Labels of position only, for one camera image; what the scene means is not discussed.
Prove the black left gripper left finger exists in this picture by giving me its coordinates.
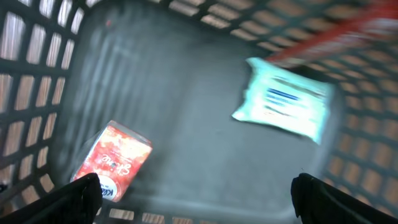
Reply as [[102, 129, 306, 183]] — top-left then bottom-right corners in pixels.
[[1, 173, 103, 224]]

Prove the small red tissue box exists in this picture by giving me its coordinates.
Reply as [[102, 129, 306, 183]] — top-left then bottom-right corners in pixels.
[[71, 121, 152, 202]]

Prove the grey plastic mesh basket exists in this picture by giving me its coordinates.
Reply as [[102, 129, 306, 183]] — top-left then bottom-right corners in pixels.
[[0, 0, 398, 224]]

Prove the mint wet wipes pack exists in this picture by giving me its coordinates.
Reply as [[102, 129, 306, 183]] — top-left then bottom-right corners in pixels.
[[232, 57, 335, 144]]

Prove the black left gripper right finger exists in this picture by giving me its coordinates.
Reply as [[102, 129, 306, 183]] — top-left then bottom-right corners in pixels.
[[290, 173, 397, 224]]

